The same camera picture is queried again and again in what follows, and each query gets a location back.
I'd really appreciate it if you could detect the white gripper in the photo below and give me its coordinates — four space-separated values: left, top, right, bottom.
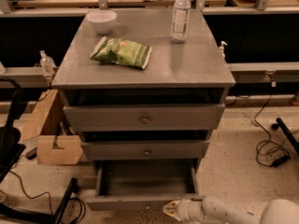
163 200 205 223

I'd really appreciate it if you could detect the grey bottom drawer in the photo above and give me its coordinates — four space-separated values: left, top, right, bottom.
86 159 200 211

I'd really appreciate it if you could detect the grey drawer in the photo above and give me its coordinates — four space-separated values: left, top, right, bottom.
81 141 209 161
86 159 200 211
64 104 224 132

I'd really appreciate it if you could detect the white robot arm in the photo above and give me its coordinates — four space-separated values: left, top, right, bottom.
163 196 299 224

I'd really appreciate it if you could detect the grey middle drawer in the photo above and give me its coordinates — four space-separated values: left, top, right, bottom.
81 141 209 161

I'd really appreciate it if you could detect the grey top drawer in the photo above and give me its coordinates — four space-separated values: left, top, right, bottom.
64 104 224 132

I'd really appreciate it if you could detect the grey drawer cabinet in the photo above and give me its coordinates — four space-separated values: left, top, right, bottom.
51 7 236 173

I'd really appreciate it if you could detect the black stand leg right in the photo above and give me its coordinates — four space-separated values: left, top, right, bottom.
276 118 299 155

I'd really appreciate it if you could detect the wooden box on floor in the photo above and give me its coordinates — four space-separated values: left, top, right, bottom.
21 89 83 165

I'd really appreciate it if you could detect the green chip bag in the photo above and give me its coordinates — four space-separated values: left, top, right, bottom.
91 36 152 69

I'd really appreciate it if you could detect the small pump bottle right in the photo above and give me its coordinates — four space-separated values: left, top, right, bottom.
219 41 228 59

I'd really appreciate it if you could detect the small sanitizer bottle left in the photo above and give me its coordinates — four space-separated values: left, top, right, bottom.
39 50 55 74

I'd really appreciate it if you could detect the black chair base left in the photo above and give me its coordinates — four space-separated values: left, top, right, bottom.
0 77 78 224

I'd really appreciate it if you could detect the white ceramic bowl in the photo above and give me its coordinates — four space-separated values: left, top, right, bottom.
87 10 117 35

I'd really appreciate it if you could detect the clear plastic water bottle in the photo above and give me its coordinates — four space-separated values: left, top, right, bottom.
171 0 191 43

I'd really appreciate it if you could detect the black cable on floor left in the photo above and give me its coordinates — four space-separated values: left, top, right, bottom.
8 169 87 224

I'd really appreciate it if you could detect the black power adapter cable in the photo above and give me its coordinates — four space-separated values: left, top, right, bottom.
253 75 299 169

